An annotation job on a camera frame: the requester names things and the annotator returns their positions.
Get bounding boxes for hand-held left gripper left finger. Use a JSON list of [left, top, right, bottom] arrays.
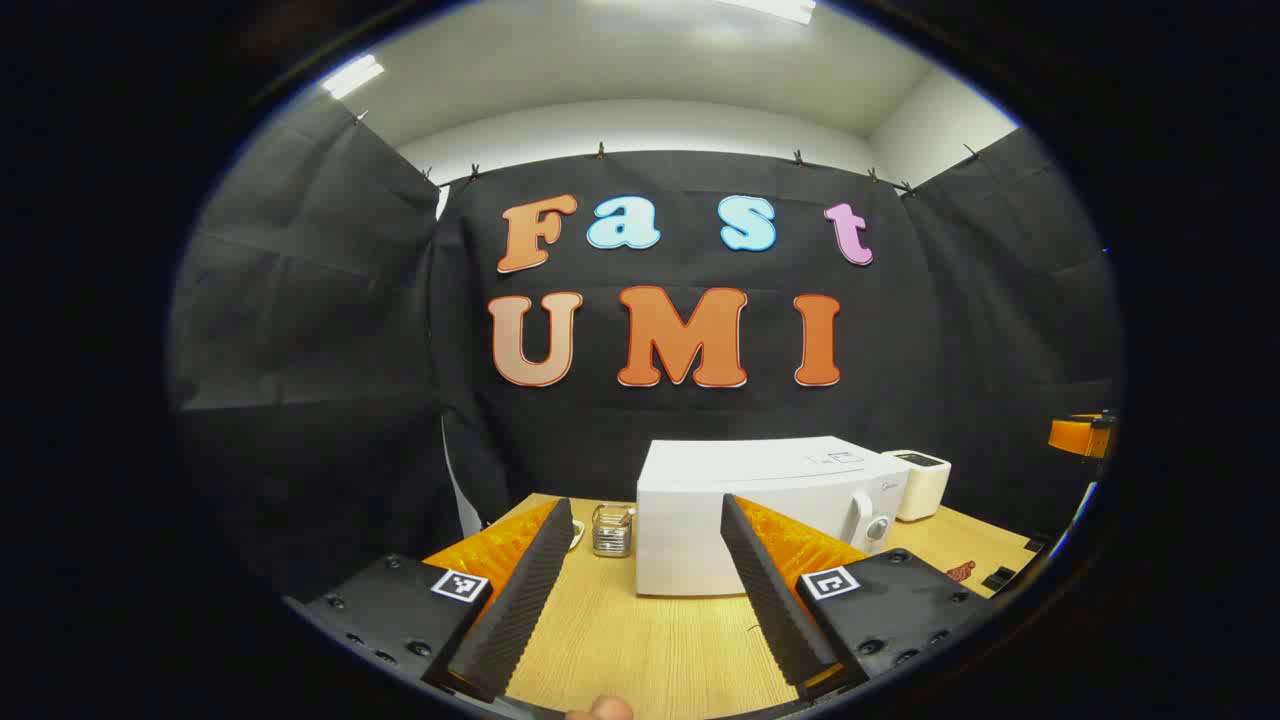
[[283, 497, 576, 704]]

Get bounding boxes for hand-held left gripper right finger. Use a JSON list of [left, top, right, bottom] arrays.
[[720, 493, 998, 701]]

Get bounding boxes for white microwave oven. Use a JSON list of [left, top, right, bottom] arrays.
[[635, 436, 913, 599]]

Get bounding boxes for metal mesh utensil holder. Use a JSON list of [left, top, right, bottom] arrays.
[[591, 503, 637, 559]]

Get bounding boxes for white toaster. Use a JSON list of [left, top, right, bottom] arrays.
[[882, 450, 952, 523]]

